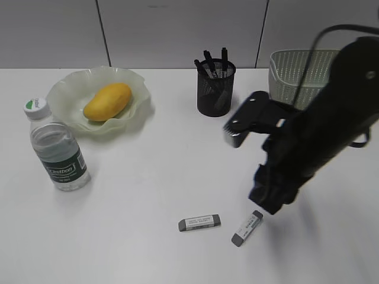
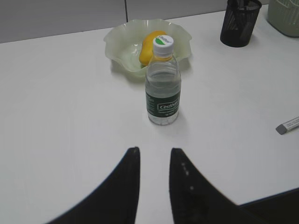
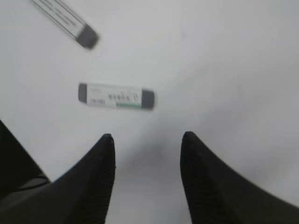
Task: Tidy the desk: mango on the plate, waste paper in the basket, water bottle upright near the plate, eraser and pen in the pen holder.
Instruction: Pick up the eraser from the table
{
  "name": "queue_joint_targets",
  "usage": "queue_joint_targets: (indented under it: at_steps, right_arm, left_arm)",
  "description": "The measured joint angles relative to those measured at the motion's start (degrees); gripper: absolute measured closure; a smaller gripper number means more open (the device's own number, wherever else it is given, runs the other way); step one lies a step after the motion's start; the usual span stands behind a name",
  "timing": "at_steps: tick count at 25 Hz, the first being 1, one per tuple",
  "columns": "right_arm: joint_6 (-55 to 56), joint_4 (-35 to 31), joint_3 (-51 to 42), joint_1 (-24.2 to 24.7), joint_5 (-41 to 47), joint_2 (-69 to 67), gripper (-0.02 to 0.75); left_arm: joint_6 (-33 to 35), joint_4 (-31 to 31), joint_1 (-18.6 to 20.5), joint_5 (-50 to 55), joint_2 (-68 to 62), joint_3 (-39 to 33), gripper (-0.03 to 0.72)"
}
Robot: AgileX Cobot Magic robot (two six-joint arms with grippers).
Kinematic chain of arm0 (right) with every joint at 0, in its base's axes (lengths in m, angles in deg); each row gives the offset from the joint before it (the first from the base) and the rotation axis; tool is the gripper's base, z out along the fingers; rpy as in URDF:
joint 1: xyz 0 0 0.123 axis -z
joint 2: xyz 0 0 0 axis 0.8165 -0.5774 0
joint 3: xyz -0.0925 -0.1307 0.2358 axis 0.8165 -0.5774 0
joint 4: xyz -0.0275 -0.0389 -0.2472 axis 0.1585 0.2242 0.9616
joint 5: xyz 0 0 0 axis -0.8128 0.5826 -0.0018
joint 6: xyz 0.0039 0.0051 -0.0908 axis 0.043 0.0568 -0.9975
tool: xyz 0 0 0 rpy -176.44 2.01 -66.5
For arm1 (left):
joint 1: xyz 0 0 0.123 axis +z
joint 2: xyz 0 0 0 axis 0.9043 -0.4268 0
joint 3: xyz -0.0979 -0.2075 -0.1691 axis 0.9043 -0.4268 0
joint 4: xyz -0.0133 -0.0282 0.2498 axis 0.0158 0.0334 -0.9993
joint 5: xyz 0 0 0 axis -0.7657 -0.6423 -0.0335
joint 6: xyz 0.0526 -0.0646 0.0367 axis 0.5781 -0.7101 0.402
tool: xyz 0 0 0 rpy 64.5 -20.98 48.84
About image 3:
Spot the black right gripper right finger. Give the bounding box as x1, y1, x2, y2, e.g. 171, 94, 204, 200
180, 132, 299, 224

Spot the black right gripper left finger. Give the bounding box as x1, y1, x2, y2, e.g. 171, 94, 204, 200
0, 134, 115, 224

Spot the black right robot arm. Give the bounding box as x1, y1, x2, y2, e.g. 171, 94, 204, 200
0, 124, 299, 224

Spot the grey white eraser right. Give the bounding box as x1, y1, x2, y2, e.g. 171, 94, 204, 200
78, 83, 155, 110

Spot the grey white eraser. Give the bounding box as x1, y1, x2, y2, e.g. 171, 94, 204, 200
31, 0, 100, 49
78, 83, 155, 110

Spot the grey white eraser middle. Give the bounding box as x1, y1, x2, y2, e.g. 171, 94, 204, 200
31, 0, 100, 49

